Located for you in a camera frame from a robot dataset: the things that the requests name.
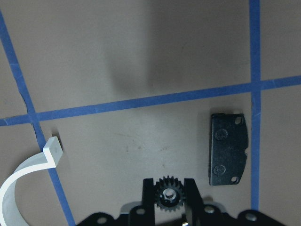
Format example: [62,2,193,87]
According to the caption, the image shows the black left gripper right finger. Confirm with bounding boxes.
[184,178,222,226]

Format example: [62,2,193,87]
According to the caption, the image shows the white half ring clamp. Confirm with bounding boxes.
[0,136,63,226]

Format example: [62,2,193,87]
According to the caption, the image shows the small black rectangular pad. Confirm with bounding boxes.
[208,113,249,186]

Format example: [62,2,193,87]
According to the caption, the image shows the small black bearing gear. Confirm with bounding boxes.
[154,176,186,212]

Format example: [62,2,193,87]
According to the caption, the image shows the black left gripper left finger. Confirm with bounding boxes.
[128,178,155,226]

